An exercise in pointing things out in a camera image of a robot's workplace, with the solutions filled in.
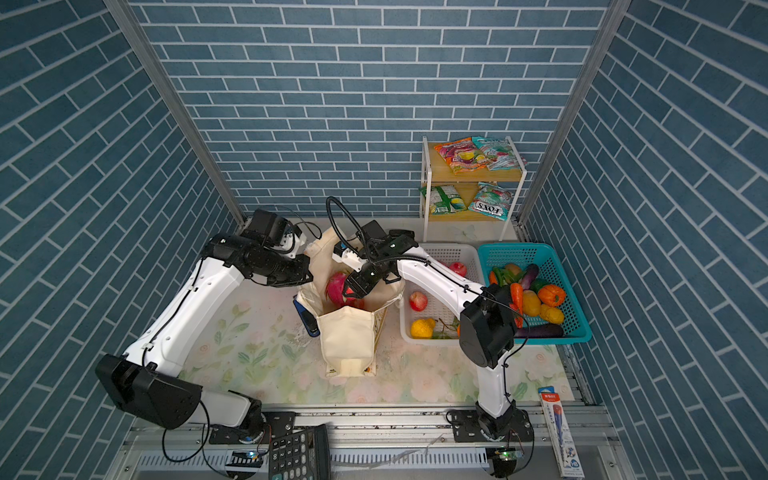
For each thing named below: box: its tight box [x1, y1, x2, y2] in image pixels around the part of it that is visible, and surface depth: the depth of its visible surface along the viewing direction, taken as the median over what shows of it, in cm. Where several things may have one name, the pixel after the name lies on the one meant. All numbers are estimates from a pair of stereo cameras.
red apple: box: [409, 291, 428, 312], surface depth 94 cm
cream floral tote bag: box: [298, 227, 404, 377], surface depth 73 cm
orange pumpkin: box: [538, 284, 566, 307], surface depth 91 cm
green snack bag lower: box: [419, 185, 467, 215], surface depth 104 cm
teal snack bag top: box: [472, 136, 528, 171], surface depth 92 cm
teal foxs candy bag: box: [468, 181, 512, 221], surface depth 104 cm
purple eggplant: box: [521, 263, 539, 291], surface depth 104 cm
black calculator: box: [268, 424, 331, 480], surface depth 69 cm
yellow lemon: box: [411, 318, 436, 339], surface depth 88 cm
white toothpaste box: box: [540, 392, 585, 478], surface depth 73 cm
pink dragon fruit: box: [326, 272, 357, 307], surface depth 88 cm
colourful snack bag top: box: [434, 137, 488, 174], surface depth 91 cm
